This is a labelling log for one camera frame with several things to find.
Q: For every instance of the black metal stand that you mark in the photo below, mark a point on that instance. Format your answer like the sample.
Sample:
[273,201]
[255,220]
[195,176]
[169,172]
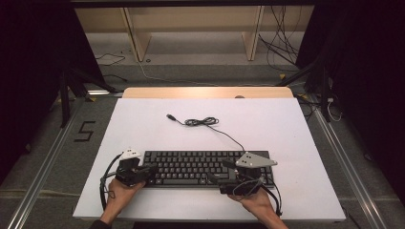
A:
[324,92]
[65,101]

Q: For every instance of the dark round table grommet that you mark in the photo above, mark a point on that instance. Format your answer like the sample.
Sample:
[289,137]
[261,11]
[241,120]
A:
[239,96]

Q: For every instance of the white board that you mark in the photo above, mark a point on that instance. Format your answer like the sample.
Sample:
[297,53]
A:
[261,127]

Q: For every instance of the dark curtain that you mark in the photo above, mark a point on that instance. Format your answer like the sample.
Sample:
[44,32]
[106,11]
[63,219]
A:
[369,79]
[28,63]

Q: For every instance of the person's left hand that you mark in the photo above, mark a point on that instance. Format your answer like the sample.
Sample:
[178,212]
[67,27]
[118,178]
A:
[122,197]

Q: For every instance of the wooden shelf unit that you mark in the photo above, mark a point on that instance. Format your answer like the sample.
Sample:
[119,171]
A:
[194,19]

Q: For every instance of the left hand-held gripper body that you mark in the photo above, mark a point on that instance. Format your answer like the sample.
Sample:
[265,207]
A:
[130,173]

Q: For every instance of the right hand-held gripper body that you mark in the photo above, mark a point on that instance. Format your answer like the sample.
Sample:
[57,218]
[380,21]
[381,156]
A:
[242,186]

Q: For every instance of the short metal rail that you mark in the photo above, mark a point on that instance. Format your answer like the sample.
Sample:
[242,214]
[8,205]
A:
[102,92]

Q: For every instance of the black keyboard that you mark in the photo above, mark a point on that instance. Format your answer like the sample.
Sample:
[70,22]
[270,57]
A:
[187,168]

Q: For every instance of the long metal floor rail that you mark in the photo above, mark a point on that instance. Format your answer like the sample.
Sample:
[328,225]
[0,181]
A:
[350,171]
[41,178]

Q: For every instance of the yellow tape piece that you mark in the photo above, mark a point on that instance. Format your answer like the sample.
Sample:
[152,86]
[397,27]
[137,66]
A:
[282,76]
[91,99]

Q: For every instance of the person's right hand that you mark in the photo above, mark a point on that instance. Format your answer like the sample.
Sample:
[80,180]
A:
[256,202]

